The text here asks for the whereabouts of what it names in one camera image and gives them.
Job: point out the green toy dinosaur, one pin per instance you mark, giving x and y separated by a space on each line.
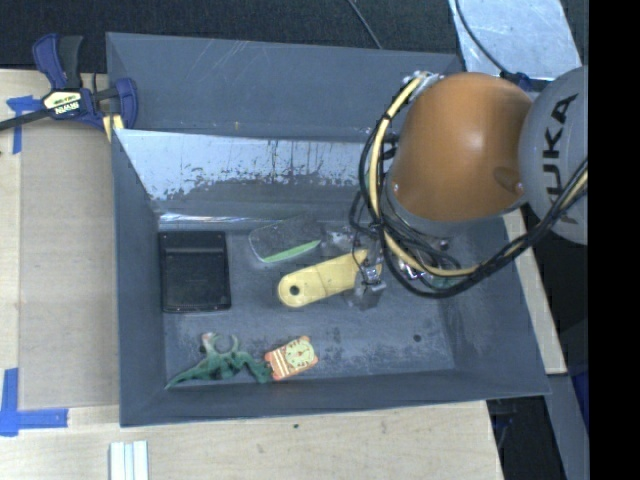
220 365

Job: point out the grey brush with green stripe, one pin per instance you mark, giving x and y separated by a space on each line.
285 240

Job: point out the orange toy clock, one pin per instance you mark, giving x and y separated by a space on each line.
291 358

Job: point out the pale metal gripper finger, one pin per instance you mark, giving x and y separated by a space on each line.
372 294
341 241

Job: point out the black flat box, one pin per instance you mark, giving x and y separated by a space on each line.
195 273

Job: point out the grey metal bin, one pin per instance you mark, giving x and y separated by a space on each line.
320 328

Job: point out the pale wood board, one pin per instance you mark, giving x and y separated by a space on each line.
65 248

